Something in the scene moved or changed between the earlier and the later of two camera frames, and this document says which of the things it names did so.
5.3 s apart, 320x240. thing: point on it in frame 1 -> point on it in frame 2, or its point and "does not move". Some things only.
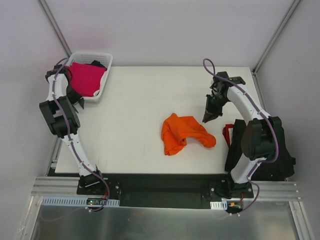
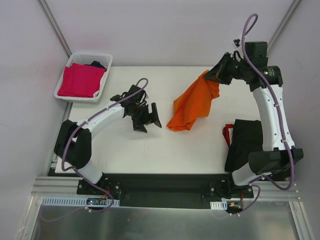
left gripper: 75,97 -> 143,116
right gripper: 213,108 -> 227,69
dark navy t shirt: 98,64 does not move
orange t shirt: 176,130 -> 195,102
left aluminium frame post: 55,27 does not move
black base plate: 162,190 does not move
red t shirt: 226,133 does not move
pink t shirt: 86,78 does not move
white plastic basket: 104,59 does not move
